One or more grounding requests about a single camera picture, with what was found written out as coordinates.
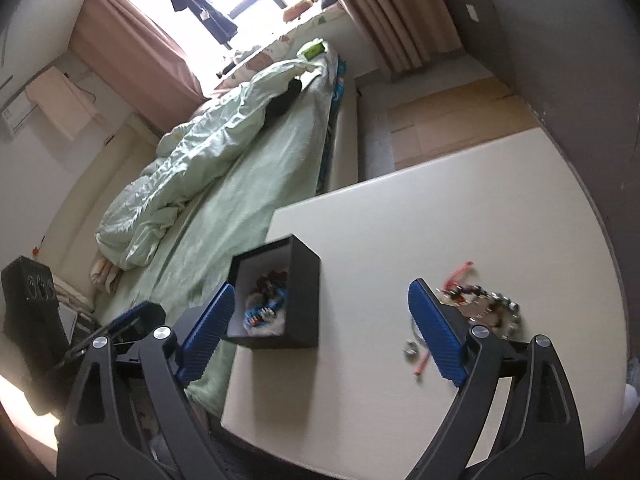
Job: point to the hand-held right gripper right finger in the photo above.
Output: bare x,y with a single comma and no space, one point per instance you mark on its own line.
437,332

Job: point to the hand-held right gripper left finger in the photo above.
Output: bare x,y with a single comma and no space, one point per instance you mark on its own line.
207,332

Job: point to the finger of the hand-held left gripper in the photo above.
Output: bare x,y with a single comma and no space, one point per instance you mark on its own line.
140,315

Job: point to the circuit board with components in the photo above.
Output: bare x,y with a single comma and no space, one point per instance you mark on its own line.
500,305

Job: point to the black square jewelry box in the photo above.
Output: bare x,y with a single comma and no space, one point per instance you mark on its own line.
300,300

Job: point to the pile of jewelry pieces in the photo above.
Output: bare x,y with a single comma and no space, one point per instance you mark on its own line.
265,300

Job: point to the black speaker box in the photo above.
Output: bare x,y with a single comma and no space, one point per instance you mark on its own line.
30,310

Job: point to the bed with green sheet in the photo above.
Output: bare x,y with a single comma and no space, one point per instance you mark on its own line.
250,195

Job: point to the light green quilt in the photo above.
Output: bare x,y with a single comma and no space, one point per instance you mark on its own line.
200,150

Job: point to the grey rug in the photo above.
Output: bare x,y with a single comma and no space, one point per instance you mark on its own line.
376,152

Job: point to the brown cardboard sheets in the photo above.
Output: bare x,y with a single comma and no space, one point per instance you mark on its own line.
450,120

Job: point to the pink hanging towel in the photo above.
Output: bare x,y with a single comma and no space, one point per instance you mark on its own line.
60,102

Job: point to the white air conditioner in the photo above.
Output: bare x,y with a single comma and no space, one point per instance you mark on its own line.
17,112

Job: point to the black cloth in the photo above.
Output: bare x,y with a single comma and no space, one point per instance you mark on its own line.
282,100

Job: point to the pink curtain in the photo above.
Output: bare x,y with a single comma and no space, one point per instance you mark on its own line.
395,10
145,60

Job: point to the white printed pillow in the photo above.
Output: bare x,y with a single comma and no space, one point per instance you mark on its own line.
260,60

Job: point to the green box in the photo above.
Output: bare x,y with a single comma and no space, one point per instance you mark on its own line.
313,50

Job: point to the dark hanging clothes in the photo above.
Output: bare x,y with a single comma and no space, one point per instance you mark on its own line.
200,0

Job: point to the orange plush toy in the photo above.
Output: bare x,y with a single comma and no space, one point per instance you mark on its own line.
296,10

